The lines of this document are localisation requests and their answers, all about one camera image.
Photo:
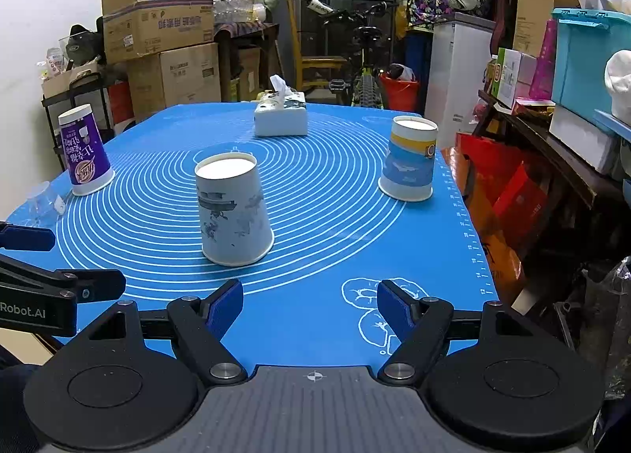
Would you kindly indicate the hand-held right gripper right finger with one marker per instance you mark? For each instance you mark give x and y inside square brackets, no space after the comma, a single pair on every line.
[394,307]

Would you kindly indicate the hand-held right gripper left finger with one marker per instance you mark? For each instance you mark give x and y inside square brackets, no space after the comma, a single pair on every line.
[224,307]

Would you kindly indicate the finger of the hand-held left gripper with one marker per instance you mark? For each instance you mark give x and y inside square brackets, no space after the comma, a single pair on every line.
[98,283]
[27,237]

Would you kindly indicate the white cup with grey print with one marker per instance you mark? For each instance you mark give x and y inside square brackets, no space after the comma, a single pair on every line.
[231,216]

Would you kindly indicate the clear plastic cup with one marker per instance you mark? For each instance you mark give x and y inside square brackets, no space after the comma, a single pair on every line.
[47,201]

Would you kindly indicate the purple and white cup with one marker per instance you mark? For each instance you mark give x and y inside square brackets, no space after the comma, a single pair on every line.
[85,152]

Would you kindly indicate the blue and yellow cup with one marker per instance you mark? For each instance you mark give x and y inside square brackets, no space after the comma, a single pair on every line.
[409,167]

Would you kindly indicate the blue silicone mat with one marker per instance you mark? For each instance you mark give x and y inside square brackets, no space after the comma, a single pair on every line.
[320,216]

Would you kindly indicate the black metal cart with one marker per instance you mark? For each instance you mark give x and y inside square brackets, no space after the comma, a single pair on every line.
[86,88]

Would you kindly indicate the red paper bag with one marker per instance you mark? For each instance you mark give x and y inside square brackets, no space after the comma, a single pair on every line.
[512,196]

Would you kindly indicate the white tissue box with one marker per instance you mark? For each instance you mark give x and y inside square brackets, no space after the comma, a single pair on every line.
[281,120]

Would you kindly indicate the black bag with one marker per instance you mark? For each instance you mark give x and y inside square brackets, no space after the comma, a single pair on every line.
[84,43]

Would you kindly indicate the red bucket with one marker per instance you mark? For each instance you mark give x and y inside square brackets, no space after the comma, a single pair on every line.
[399,93]

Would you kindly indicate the large closed cardboard box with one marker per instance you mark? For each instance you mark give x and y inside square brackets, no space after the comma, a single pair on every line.
[177,80]

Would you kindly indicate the dark wooden shelf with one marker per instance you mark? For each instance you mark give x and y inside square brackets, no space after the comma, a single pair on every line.
[552,152]

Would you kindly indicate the bicycle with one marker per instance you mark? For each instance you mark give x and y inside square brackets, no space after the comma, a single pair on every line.
[364,83]

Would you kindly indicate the white chest freezer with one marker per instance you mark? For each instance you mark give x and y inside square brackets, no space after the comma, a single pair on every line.
[456,78]

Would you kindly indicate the open cardboard box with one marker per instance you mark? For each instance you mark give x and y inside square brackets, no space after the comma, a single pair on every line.
[157,29]

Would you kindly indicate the plain white box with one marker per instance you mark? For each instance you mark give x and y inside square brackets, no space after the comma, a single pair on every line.
[581,137]

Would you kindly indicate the wooden chair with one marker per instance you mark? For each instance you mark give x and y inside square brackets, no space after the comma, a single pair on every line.
[315,63]

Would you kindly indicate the white and green box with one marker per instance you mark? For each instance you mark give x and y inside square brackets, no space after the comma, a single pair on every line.
[512,78]

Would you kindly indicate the dark wooden side table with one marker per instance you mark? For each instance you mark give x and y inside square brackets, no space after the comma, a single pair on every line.
[246,38]

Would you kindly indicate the pink box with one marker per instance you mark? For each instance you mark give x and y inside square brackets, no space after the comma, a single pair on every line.
[544,63]

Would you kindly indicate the teal plastic storage bin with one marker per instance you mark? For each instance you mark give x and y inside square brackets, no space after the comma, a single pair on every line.
[579,63]

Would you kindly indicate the tall cardboard box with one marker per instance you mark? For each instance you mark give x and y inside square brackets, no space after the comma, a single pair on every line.
[540,4]

